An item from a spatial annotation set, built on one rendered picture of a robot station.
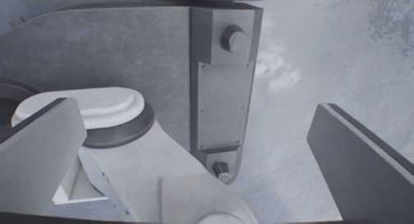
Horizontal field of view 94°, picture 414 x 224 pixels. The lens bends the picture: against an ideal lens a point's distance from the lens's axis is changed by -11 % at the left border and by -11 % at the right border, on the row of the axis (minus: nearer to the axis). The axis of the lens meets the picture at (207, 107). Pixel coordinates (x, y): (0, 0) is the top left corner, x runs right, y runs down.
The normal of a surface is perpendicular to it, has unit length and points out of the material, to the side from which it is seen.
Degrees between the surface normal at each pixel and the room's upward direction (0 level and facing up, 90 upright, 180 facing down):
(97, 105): 90
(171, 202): 115
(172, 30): 0
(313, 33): 0
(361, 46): 0
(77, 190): 90
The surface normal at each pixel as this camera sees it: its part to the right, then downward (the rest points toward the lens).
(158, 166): 0.03, -0.86
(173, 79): 0.21, 0.51
